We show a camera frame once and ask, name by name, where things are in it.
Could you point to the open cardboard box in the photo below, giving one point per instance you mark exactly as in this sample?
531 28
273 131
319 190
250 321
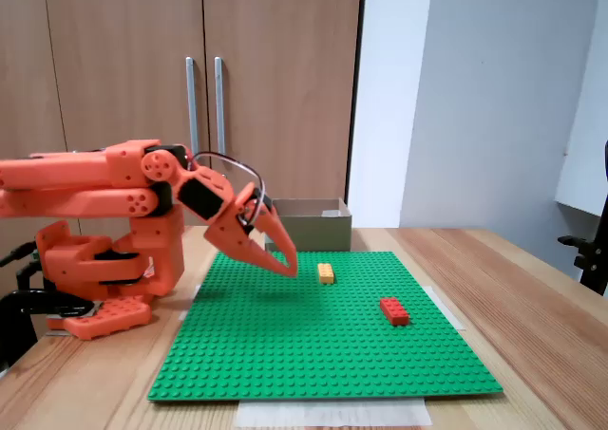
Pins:
318 230

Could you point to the black table clamp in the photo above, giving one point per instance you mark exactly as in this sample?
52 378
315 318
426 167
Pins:
28 302

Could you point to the green lego baseplate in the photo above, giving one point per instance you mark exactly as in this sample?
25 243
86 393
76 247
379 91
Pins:
309 344

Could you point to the wooden cabinet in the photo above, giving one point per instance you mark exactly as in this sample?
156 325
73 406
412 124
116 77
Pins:
285 69

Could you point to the black stand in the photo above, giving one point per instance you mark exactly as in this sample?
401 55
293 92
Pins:
594 264

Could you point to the red lego block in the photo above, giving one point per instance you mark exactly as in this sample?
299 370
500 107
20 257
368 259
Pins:
394 311

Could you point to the translucent masking tape strip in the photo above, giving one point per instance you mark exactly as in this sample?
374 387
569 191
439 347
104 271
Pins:
332 413
189 306
446 306

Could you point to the yellow lego block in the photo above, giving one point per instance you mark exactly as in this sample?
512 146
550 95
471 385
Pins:
326 273

